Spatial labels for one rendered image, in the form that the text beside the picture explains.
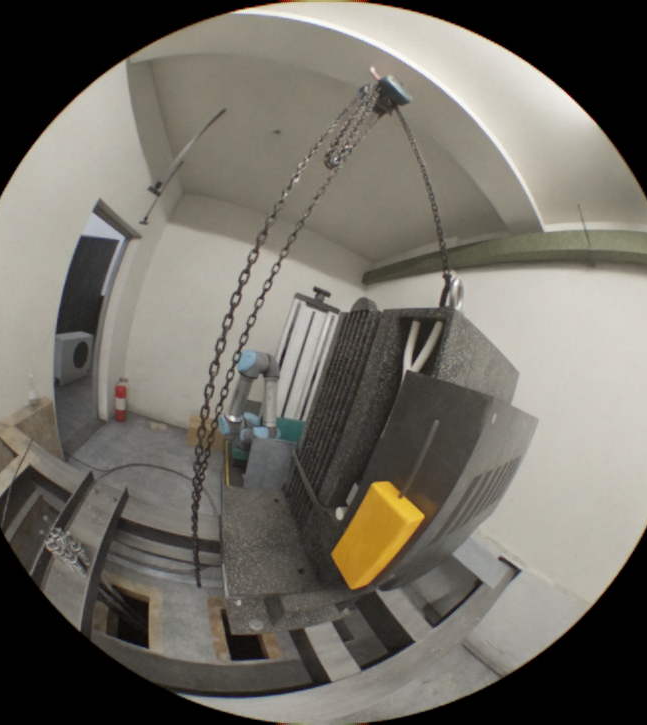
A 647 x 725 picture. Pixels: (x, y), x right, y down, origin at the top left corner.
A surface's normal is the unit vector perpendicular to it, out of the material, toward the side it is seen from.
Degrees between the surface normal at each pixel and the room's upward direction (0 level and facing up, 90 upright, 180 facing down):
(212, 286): 90
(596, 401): 90
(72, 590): 0
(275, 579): 0
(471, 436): 90
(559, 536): 90
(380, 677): 0
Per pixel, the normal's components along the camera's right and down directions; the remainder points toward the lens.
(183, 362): 0.36, 0.18
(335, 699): 0.30, -0.95
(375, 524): -0.88, -0.25
